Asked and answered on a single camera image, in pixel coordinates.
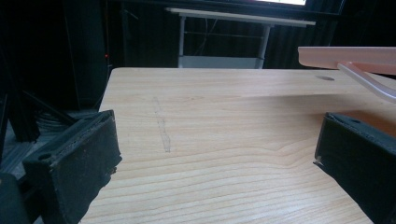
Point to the white metal table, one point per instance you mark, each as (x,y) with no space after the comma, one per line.
(224,40)

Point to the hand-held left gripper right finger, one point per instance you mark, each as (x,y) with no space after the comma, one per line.
(358,161)

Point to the pink plastic basket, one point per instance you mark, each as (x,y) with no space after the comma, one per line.
(355,60)

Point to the lit monitor screen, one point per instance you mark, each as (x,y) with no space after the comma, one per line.
(285,2)

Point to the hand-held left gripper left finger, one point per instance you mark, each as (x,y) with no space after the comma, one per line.
(74,161)

